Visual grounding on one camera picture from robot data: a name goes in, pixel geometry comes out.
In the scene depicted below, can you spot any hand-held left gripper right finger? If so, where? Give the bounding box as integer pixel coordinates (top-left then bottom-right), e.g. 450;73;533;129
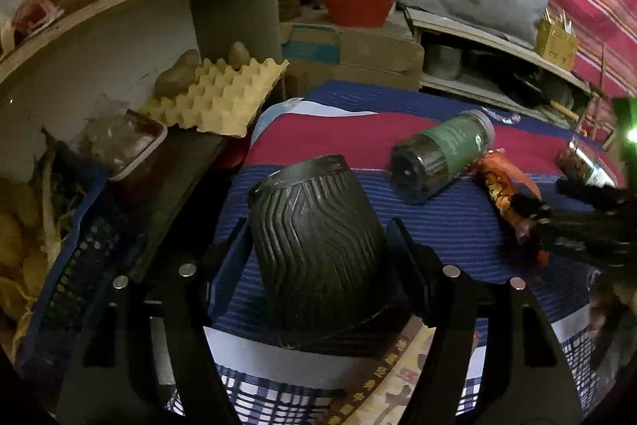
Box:
385;218;583;425

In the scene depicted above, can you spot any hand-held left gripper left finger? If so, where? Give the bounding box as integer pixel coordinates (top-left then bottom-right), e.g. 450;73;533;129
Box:
55;218;250;425

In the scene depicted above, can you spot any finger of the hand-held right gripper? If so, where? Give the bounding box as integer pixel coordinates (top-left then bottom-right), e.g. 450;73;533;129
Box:
512;195;637;269
555;178;637;213

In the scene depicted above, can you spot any orange snack wrapper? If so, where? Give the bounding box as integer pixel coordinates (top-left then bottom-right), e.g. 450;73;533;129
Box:
475;149;551;266

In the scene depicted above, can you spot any black ribbed plastic cup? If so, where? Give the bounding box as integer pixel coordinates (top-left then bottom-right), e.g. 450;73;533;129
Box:
247;155;406;351

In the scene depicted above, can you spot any clear jar with white label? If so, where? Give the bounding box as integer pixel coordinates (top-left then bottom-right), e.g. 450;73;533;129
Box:
555;136;628;189

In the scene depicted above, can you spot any small yellow cardboard box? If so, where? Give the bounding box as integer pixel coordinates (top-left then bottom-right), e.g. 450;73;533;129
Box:
535;14;580;72

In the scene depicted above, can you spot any clear jar with green label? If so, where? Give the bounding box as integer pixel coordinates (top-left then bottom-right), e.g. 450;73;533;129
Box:
388;109;496;205

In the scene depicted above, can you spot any yellow printed box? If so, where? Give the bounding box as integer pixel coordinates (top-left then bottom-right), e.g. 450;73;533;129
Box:
318;320;469;425

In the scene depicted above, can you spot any striped blue red tablecloth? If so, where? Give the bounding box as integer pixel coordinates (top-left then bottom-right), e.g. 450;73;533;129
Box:
164;79;628;425

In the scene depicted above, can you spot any low wooden shelf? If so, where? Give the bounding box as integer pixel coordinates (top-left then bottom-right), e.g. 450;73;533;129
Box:
405;4;603;127

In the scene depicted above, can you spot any blue plastic crate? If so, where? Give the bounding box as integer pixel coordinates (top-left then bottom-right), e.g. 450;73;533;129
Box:
15;141;145;376

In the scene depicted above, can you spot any plastic container with red rim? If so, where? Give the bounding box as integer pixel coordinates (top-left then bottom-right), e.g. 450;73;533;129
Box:
74;106;169;184

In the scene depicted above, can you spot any yellow egg tray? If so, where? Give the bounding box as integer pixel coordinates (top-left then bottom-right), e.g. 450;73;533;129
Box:
139;57;290;139

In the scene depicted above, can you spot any grey metal pot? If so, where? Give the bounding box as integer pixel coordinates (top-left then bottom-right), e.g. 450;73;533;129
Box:
425;43;466;81

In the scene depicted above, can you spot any large potato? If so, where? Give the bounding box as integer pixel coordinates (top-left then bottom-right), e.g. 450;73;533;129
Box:
153;49;201;100

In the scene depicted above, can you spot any brown cardboard box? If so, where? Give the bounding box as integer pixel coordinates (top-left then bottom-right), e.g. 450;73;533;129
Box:
281;22;426;92

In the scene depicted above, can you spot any pile of yellow corn husks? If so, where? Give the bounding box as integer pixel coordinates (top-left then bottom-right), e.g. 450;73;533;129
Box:
0;176;65;356

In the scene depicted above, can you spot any blue box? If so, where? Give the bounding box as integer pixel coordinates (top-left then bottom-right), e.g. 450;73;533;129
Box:
286;27;342;62

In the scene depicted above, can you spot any tall wooden shelf unit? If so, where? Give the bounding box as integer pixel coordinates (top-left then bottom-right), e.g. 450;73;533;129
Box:
0;0;284;167

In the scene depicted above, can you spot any red woven basket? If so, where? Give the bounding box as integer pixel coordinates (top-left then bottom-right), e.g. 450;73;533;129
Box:
313;0;404;28

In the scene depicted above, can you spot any red plastic wrap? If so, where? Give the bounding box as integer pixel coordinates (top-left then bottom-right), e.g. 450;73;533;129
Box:
10;0;63;37

